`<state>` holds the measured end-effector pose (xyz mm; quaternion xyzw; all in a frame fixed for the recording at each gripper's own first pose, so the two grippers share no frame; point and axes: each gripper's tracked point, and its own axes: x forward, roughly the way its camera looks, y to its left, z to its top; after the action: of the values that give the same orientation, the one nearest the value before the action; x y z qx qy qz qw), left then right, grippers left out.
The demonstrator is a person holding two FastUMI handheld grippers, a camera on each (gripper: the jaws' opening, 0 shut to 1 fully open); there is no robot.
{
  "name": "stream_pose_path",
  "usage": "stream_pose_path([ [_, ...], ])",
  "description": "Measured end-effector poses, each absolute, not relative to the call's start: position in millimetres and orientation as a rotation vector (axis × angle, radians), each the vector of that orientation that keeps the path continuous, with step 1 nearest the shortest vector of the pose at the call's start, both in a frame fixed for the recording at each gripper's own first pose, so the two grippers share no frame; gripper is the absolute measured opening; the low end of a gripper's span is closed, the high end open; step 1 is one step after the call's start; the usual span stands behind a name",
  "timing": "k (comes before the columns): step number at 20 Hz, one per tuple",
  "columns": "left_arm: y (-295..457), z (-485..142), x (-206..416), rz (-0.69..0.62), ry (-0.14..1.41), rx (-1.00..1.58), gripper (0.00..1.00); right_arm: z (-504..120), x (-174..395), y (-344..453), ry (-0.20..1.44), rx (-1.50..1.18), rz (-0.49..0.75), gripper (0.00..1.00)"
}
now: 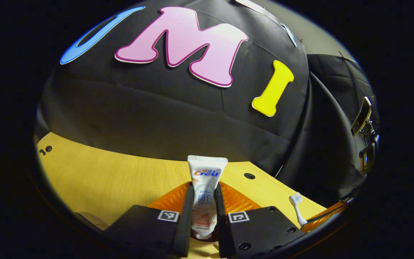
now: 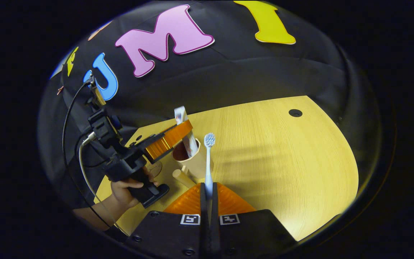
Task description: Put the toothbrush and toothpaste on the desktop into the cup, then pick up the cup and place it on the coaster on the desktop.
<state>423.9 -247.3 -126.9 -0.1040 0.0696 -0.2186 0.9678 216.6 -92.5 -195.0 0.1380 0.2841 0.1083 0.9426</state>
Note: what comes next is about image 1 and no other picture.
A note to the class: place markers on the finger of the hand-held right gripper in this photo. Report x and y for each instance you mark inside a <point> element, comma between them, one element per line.
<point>327,214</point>

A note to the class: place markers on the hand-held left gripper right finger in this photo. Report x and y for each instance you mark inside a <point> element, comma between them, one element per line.
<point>222,223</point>

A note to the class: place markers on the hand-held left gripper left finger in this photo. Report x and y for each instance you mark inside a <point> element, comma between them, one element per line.
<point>183,223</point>

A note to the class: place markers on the light blue toothbrush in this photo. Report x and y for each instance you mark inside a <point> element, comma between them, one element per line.
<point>297,207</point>

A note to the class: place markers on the white toothpaste tube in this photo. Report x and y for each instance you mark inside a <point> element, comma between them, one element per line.
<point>205,183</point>

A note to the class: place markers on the black backdrop cloth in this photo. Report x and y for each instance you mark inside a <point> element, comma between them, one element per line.
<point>156,115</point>

